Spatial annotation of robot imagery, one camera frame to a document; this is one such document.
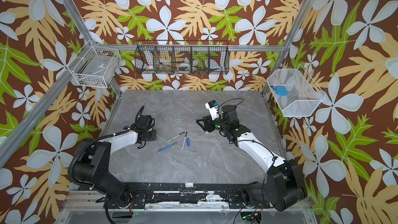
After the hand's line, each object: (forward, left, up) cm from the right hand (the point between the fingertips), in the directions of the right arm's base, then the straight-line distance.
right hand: (199, 119), depth 80 cm
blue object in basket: (+16, -46, +5) cm, 49 cm away
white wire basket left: (+27, +59, +14) cm, 66 cm away
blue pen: (-5, +20, -21) cm, 30 cm away
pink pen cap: (+3, -5, -19) cm, 20 cm away
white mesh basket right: (+12, -53, +6) cm, 55 cm away
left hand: (+4, +31, -18) cm, 36 cm away
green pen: (+1, +15, -20) cm, 25 cm away
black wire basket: (+42, +12, +11) cm, 45 cm away
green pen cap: (+14, +15, -20) cm, 29 cm away
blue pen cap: (-3, +7, -20) cm, 21 cm away
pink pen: (-3, +10, -20) cm, 22 cm away
